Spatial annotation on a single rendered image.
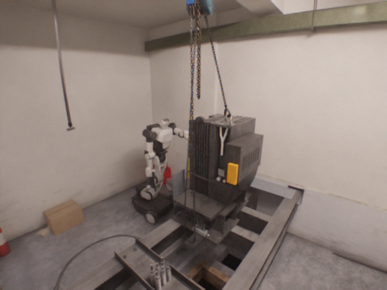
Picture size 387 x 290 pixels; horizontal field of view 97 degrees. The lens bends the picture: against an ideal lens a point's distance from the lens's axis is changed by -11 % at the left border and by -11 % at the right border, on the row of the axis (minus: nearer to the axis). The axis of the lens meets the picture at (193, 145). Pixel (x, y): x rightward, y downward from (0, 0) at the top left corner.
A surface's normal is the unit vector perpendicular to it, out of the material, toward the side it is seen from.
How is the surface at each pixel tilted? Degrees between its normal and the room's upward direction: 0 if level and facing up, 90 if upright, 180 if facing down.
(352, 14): 90
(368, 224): 90
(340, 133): 90
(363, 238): 90
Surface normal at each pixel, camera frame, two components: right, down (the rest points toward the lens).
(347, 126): -0.63, 0.23
